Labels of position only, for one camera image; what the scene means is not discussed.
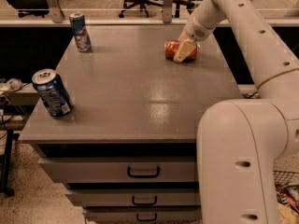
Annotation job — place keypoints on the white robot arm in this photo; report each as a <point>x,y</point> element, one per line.
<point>238,140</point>

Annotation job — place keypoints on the middle grey drawer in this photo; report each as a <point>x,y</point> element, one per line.
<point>133,197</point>

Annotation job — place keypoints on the black office chair centre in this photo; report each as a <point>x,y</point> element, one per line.
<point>142,4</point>

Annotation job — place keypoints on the black stand left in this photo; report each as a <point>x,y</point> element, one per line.
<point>5,164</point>

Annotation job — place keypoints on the yellow snack bag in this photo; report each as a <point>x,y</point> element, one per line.
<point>288,215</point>

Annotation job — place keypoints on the dark blue soda can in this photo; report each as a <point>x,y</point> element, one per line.
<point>52,92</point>

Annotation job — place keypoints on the grey drawer cabinet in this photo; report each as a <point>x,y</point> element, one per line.
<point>130,101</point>

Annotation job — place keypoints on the wire basket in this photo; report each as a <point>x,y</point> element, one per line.
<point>286,178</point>

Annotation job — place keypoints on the orange coke can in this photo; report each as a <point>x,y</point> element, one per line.
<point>171,47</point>

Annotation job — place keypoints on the top grey drawer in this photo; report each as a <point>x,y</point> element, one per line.
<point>120,169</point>

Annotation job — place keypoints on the grey drawer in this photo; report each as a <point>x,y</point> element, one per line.
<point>120,169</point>
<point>142,214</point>
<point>133,197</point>

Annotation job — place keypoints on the bottom grey drawer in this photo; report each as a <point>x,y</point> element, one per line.
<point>142,214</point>

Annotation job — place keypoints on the red snack bag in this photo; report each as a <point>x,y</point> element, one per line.
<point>288,195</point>

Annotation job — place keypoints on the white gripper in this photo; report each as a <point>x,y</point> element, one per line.
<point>195,31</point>

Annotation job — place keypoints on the tall blue white can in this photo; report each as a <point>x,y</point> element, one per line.
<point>80,33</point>

